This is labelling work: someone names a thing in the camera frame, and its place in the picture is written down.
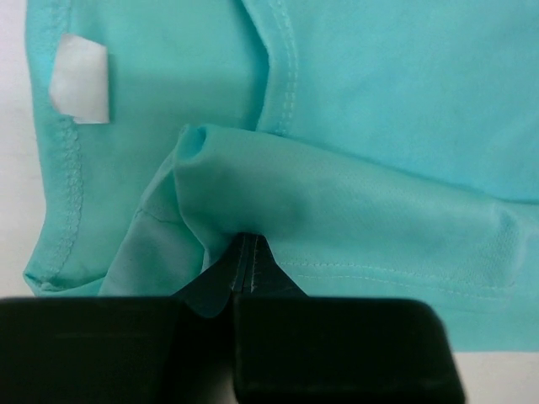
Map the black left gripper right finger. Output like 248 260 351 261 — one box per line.
233 235 466 403

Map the teal t shirt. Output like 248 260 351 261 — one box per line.
24 1 538 352

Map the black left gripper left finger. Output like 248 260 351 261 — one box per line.
1 235 248 403

